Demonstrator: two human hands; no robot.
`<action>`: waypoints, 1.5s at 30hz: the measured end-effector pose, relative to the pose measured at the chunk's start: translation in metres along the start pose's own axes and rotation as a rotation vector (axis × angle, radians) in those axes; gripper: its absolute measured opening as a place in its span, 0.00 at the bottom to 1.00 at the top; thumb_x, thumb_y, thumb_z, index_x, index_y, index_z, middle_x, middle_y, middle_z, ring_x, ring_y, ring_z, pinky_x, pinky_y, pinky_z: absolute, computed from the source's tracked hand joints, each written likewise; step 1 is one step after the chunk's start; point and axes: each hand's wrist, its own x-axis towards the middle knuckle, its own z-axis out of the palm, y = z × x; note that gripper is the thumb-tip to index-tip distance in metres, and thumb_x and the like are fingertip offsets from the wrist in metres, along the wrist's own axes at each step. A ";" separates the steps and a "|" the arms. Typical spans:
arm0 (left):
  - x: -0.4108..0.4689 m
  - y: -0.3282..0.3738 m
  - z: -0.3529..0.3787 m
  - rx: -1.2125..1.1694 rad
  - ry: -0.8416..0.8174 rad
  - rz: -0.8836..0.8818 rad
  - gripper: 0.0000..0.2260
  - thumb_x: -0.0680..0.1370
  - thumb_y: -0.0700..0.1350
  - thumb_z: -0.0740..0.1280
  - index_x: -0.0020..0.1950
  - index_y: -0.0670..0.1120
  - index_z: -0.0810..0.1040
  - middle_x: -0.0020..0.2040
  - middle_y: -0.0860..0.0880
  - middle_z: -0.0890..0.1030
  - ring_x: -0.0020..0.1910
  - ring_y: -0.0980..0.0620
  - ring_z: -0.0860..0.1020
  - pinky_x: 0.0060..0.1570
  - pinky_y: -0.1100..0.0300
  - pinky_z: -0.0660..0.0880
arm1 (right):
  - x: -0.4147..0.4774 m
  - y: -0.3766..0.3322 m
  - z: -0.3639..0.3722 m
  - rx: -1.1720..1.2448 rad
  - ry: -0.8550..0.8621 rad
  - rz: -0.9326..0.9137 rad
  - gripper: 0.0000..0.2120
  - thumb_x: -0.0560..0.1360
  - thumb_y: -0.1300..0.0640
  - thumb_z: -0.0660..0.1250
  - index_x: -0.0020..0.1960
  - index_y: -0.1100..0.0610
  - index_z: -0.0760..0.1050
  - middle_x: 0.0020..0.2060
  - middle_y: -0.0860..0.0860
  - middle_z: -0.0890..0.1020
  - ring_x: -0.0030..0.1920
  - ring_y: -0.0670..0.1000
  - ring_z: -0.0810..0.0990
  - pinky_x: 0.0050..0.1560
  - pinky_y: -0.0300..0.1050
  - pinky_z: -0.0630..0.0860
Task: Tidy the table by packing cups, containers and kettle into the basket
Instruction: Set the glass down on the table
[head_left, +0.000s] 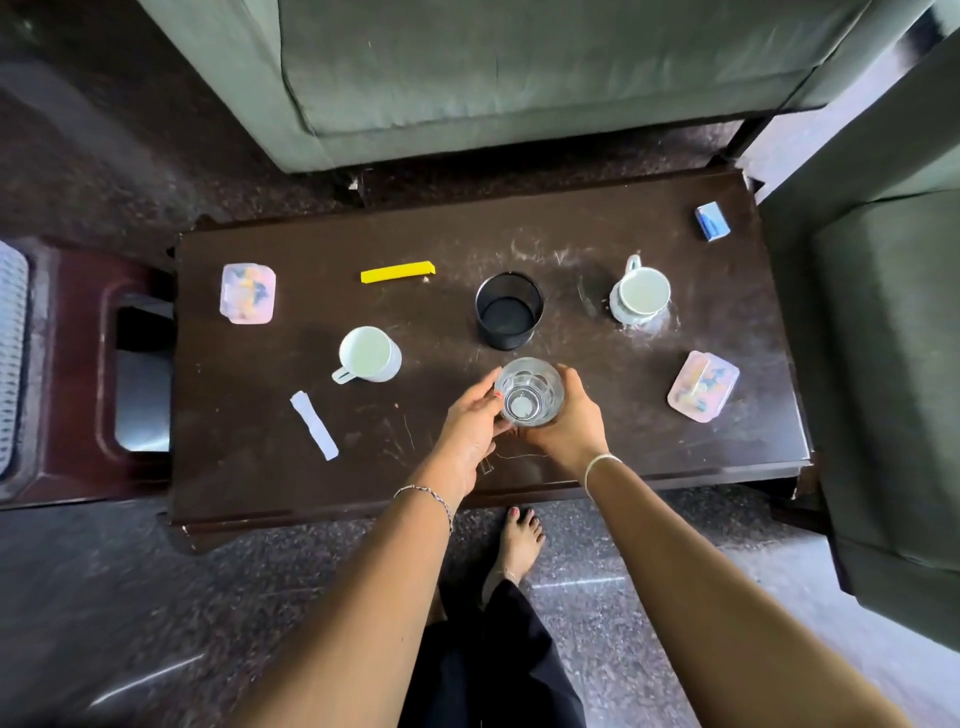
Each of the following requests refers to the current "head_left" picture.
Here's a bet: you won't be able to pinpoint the person's right hand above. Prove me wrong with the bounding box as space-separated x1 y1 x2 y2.
517 365 611 483

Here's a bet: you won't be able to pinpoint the person's left hand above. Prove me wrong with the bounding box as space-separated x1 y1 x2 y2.
420 366 519 502

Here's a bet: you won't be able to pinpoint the clear drinking glass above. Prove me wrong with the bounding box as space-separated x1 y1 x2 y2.
494 357 566 429

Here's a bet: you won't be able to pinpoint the person's right forearm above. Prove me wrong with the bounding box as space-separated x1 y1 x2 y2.
585 457 913 728

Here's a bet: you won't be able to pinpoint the person's left forearm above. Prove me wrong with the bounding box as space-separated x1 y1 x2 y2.
232 480 471 728

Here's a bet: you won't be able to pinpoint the white wrist bangle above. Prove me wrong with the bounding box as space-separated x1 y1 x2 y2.
583 452 625 504

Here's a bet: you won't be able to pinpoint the person's bare foot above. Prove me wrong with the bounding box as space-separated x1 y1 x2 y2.
480 506 546 595

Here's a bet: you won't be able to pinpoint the black mesh pen holder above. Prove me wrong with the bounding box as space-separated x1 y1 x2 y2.
474 271 546 352

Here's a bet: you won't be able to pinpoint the plain white mug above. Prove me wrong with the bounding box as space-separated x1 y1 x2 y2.
331 325 403 387

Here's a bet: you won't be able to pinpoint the pink plastic lidded container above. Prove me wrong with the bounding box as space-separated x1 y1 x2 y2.
219 261 278 326
666 349 742 426

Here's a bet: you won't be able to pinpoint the white patterned tea cup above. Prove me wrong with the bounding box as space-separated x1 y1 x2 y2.
608 254 673 327

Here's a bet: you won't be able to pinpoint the yellow plastic clip stick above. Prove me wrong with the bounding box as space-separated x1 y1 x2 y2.
360 260 437 285

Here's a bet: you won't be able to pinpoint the white plastic clip stick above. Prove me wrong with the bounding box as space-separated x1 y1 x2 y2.
289 390 341 462

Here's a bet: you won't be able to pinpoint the black trousers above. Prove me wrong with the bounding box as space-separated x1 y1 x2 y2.
397 577 588 728

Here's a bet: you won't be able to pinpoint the small blue box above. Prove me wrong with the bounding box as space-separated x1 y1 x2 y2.
694 201 733 243

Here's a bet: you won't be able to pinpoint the green fabric sofa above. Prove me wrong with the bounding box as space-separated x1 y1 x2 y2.
137 0 940 176

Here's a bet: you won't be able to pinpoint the green fabric armchair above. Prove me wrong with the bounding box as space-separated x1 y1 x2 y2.
756 30 960 633

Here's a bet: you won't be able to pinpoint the maroon plastic stool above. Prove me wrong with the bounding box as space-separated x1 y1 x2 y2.
0 236 179 513

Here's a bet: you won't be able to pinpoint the white plastic mesh basket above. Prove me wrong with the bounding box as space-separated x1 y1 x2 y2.
0 240 30 478

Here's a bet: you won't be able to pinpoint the silver chain bracelet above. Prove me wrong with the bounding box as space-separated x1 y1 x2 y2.
393 484 456 536

